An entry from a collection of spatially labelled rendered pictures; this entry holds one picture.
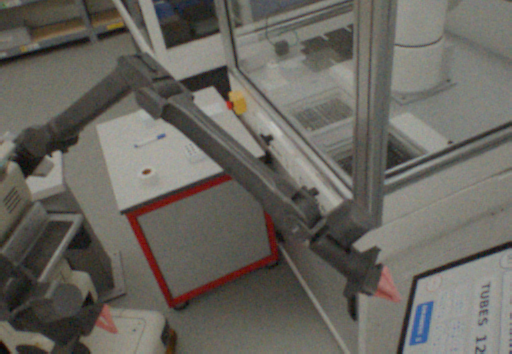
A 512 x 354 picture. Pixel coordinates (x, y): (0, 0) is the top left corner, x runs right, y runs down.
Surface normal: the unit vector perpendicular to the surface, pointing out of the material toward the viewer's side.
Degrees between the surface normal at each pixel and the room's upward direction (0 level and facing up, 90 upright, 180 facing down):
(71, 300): 63
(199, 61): 90
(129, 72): 68
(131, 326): 0
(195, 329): 1
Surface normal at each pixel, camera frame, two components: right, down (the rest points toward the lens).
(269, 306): -0.14, -0.76
